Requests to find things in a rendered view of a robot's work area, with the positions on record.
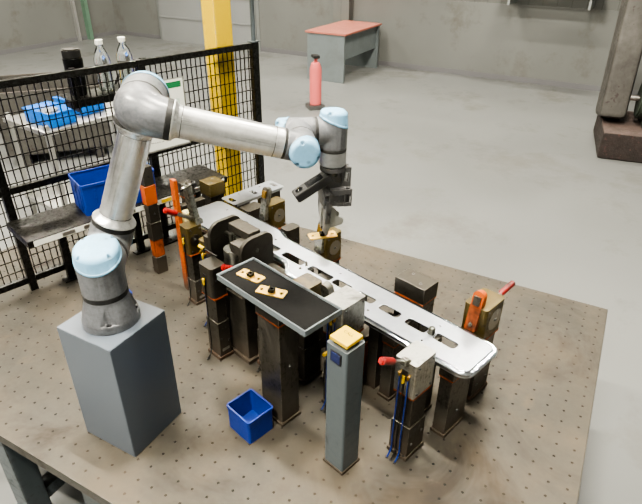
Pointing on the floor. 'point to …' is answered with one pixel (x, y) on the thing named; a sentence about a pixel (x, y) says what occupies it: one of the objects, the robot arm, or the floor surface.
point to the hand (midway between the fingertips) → (323, 229)
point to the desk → (343, 47)
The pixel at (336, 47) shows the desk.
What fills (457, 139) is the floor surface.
